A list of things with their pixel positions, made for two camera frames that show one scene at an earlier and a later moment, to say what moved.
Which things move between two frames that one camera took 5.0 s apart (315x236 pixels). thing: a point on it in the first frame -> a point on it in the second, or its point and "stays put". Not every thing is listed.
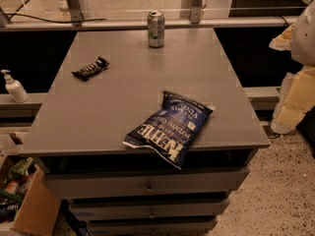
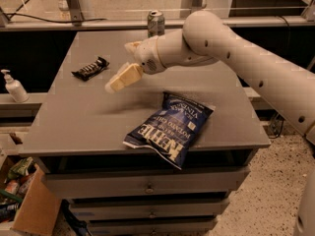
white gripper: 305,41 -> 148,56
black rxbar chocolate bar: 92,70 stays put
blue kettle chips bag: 173,131 stays put
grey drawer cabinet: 101,83 stays put
